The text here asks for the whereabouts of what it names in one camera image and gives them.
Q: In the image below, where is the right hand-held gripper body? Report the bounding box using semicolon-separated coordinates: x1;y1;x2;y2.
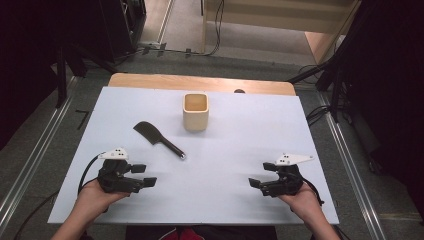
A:
260;153;314;198

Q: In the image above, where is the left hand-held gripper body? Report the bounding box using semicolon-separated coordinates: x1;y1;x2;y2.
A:
97;148;145;194

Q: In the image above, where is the black kitchen knife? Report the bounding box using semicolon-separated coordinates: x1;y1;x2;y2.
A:
132;120;187;160

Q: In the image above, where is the beige square holder cup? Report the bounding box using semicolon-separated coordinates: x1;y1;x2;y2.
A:
182;92;210;132

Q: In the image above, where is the person's left hand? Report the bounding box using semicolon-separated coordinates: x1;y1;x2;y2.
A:
77;179;129;214

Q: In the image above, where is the person's right hand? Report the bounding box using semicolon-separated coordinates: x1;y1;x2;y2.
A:
278;182;323;221

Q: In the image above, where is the white board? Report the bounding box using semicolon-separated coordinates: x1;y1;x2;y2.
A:
47;86;340;225

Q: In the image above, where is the person's red and black clothing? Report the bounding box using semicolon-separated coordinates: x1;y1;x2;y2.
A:
125;225;278;240

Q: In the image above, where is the black metal stand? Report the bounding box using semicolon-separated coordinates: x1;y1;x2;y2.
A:
54;43;118;109
288;49;345;123

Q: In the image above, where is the wooden table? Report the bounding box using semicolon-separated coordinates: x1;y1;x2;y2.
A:
108;73;297;97

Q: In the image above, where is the black equipment cabinet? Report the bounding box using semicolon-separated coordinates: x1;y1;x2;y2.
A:
99;0;148;64

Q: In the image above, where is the light wooden furniture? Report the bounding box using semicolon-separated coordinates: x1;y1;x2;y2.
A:
201;0;363;65

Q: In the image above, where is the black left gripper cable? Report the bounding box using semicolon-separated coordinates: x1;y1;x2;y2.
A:
77;153;107;195

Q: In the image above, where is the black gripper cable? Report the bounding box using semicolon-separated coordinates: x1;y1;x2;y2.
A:
301;178;325;207
77;153;107;195

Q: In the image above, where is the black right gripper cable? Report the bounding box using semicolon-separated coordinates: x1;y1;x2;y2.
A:
301;178;325;207

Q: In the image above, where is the metal floor rail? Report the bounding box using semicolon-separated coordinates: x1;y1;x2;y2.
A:
314;89;388;240
0;76;82;231

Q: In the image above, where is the bundle of black floor cables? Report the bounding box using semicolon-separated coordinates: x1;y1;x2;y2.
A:
305;104;332;127

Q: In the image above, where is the black floor cable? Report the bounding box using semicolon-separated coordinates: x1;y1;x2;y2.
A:
13;189;60;240

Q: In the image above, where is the hanging black cable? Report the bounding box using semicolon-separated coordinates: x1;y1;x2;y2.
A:
204;0;225;57

